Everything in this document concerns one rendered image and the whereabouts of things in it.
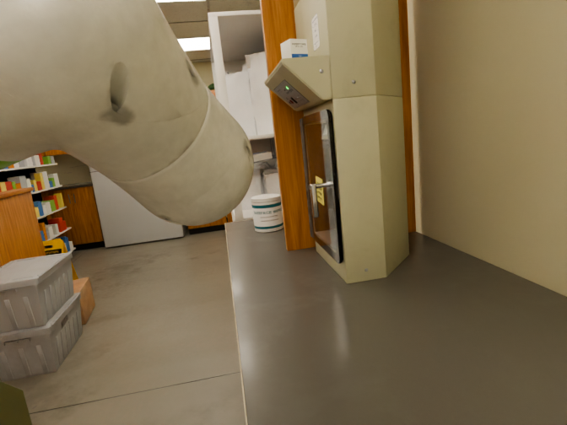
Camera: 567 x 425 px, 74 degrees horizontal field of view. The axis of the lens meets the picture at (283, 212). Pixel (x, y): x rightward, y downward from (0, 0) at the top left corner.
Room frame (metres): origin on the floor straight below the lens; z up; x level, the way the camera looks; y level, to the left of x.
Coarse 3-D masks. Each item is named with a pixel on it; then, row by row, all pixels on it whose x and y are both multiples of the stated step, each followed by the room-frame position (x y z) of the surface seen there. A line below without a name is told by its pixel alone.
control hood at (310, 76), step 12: (288, 60) 0.92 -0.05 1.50; (300, 60) 0.92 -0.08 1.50; (312, 60) 0.93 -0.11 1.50; (324, 60) 0.93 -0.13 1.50; (276, 72) 1.01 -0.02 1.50; (288, 72) 0.94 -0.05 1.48; (300, 72) 0.92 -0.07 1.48; (312, 72) 0.93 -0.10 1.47; (324, 72) 0.93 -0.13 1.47; (276, 84) 1.13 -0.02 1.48; (300, 84) 0.95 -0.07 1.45; (312, 84) 0.93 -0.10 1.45; (324, 84) 0.93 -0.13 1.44; (312, 96) 0.97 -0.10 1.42; (324, 96) 0.93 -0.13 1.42; (300, 108) 1.16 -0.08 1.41
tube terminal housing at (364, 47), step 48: (336, 0) 0.94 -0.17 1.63; (384, 0) 1.02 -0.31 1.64; (336, 48) 0.94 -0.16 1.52; (384, 48) 1.01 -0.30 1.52; (336, 96) 0.94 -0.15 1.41; (384, 96) 0.99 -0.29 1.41; (336, 144) 0.94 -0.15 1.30; (384, 144) 0.98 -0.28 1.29; (384, 192) 0.96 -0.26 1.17; (384, 240) 0.95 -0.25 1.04
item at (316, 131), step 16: (320, 112) 1.01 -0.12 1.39; (304, 128) 1.21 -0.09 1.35; (320, 128) 1.02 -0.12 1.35; (320, 144) 1.03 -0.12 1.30; (320, 160) 1.05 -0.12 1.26; (320, 176) 1.06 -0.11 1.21; (336, 192) 0.94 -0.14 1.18; (320, 208) 1.10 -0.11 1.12; (336, 208) 0.94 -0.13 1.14; (320, 224) 1.11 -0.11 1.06; (336, 224) 0.94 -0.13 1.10; (320, 240) 1.13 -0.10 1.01; (336, 240) 0.96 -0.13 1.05; (336, 256) 0.97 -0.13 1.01
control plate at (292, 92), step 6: (282, 84) 1.07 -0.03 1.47; (288, 84) 1.03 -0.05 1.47; (276, 90) 1.18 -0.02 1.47; (282, 90) 1.13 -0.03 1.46; (288, 90) 1.08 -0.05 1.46; (294, 90) 1.03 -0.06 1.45; (282, 96) 1.19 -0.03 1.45; (288, 96) 1.14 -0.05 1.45; (294, 96) 1.09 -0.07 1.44; (300, 96) 1.04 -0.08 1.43; (288, 102) 1.21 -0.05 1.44; (294, 102) 1.14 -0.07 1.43; (300, 102) 1.09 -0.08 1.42; (306, 102) 1.05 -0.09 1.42; (294, 108) 1.21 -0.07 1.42
